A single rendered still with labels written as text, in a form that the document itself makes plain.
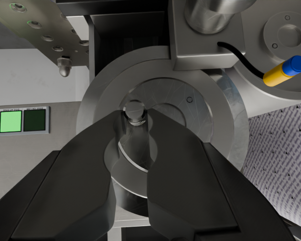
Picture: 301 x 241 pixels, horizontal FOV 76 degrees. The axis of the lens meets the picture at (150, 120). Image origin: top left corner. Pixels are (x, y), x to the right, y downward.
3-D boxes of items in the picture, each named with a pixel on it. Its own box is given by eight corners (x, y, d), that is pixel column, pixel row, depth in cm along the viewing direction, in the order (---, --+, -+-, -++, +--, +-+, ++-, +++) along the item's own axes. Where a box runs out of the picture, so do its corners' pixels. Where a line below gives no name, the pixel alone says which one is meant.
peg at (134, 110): (125, 124, 12) (120, 102, 12) (130, 128, 14) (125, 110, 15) (148, 118, 12) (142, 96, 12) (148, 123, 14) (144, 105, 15)
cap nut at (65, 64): (68, 57, 49) (68, 73, 49) (74, 63, 53) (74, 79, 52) (54, 57, 49) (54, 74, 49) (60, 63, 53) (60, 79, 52)
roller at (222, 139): (225, 53, 16) (243, 194, 15) (179, 109, 42) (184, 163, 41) (89, 63, 16) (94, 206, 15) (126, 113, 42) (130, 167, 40)
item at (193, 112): (201, 188, 14) (101, 159, 14) (194, 183, 16) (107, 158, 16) (224, 90, 15) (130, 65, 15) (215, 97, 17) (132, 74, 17)
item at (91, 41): (91, -92, 20) (94, 82, 17) (123, 36, 43) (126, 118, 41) (86, -92, 20) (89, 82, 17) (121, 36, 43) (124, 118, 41)
